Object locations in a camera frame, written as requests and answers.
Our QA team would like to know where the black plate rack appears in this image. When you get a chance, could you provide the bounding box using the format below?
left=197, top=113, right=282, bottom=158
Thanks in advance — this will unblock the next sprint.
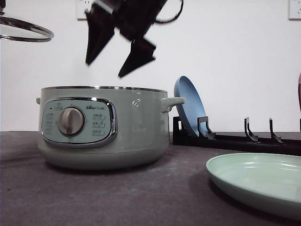
left=172, top=116, right=301, bottom=156

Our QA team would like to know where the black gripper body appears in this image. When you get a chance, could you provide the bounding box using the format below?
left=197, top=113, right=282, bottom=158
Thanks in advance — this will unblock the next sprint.
left=85, top=0, right=168, bottom=40

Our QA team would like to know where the green electric steamer pot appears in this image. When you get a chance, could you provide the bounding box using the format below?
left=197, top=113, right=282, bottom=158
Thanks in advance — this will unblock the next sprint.
left=36, top=86, right=185, bottom=170

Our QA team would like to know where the green plate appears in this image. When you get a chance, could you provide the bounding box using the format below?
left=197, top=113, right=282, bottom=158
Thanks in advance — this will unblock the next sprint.
left=206, top=153, right=301, bottom=219

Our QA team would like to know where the white wall socket left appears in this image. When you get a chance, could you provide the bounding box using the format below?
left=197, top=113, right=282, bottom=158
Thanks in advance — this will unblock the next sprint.
left=76, top=0, right=92, bottom=22

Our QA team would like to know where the white wall socket right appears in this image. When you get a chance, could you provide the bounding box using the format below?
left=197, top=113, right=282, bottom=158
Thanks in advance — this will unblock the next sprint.
left=289, top=0, right=301, bottom=22

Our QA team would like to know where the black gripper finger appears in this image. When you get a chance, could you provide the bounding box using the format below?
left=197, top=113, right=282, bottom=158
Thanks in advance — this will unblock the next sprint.
left=85, top=4, right=115, bottom=65
left=118, top=38, right=156, bottom=77

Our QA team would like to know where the blue plate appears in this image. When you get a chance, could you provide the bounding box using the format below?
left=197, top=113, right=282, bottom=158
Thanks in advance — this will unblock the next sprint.
left=174, top=75, right=206, bottom=136

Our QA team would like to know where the white wall socket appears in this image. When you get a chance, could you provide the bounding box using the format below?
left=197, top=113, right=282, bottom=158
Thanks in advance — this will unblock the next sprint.
left=76, top=0, right=92, bottom=22
left=289, top=0, right=301, bottom=22

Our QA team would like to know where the glass steamer lid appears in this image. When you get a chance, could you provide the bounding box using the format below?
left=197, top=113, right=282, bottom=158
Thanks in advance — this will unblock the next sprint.
left=0, top=0, right=54, bottom=42

